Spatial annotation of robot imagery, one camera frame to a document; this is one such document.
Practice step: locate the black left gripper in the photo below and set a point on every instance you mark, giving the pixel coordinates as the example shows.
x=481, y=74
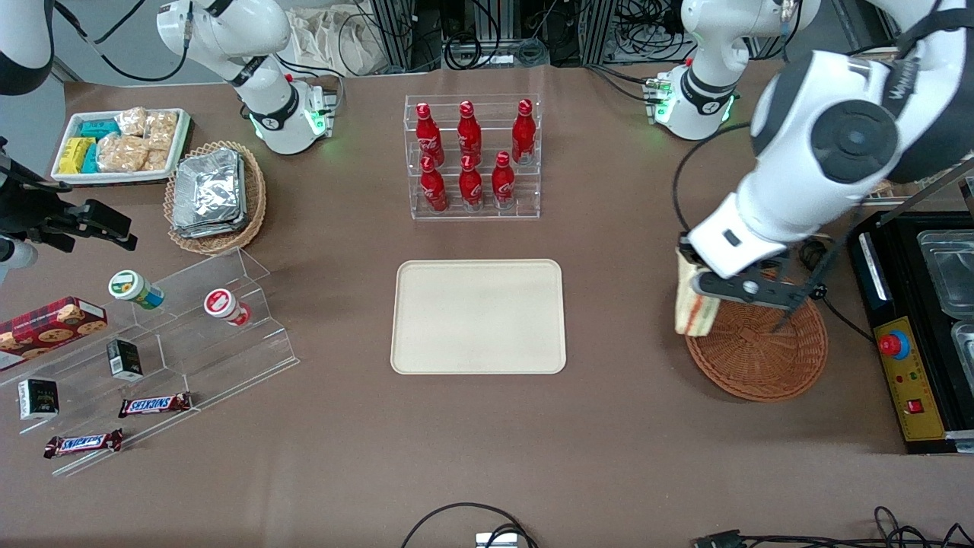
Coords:
x=685, y=250

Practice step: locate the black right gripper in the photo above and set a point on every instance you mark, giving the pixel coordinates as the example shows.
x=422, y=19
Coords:
x=29, y=207

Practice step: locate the triangular sandwich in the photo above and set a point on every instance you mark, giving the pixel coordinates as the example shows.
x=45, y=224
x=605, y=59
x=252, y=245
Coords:
x=696, y=316

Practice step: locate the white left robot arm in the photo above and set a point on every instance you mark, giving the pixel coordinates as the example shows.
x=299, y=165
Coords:
x=806, y=167

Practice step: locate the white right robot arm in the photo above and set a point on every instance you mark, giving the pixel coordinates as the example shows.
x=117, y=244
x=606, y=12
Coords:
x=228, y=30

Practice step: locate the white rectangular snack tray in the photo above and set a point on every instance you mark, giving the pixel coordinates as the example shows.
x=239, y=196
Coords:
x=114, y=177

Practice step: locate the brown round wicker basket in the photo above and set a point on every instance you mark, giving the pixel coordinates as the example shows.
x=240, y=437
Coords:
x=753, y=358

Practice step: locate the light tan wicker basket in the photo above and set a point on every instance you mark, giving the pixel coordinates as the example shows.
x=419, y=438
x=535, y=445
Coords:
x=255, y=198

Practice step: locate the beige plastic serving tray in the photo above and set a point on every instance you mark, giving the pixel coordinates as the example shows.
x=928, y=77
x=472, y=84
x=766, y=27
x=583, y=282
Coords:
x=478, y=317

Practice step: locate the teal snack packet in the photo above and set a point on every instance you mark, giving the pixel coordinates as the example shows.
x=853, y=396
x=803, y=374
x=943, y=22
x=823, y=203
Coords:
x=99, y=128
x=90, y=158

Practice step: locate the green lidded yogurt cup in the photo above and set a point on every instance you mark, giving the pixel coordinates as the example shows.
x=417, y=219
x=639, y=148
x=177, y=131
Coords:
x=129, y=287

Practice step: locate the clear rice cracker bag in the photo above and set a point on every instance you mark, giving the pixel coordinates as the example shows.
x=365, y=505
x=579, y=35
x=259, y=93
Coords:
x=122, y=152
x=161, y=129
x=156, y=160
x=131, y=122

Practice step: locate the yellow snack packet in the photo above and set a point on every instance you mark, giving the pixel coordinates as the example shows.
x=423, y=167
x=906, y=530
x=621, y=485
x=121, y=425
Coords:
x=74, y=156

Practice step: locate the aluminium foil container stack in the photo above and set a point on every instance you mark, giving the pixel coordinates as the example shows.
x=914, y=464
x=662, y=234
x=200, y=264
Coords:
x=209, y=194

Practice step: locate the red tartan cookie box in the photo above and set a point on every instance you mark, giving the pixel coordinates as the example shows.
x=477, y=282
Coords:
x=46, y=331

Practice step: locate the small black carton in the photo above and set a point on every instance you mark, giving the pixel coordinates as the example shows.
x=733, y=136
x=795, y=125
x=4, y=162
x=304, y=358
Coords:
x=38, y=399
x=124, y=359

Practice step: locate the red lidded yogurt cup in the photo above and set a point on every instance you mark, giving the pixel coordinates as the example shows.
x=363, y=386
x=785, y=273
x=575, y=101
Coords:
x=221, y=303

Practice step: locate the black appliance housing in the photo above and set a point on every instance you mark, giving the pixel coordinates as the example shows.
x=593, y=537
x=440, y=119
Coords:
x=905, y=259

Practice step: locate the clear acrylic stepped shelf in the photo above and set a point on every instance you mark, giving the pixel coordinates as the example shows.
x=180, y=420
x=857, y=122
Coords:
x=205, y=358

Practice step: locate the brown Snickers bar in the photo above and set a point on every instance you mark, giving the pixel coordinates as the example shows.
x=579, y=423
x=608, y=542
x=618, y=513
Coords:
x=84, y=443
x=156, y=404

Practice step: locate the yellow emergency stop panel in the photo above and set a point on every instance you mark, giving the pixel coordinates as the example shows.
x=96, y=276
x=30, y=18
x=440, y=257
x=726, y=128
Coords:
x=917, y=380

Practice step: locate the clear rectangular food container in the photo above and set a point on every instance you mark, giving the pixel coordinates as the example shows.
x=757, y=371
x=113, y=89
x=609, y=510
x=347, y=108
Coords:
x=951, y=270
x=965, y=358

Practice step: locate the red cola bottle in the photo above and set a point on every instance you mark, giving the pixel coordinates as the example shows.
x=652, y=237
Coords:
x=434, y=189
x=503, y=181
x=471, y=185
x=469, y=133
x=428, y=133
x=523, y=131

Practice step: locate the clear acrylic bottle rack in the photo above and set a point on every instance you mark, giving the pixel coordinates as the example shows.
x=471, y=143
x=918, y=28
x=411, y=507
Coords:
x=487, y=213

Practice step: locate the white cloth bag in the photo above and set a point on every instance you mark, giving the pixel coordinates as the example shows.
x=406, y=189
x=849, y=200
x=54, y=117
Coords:
x=335, y=42

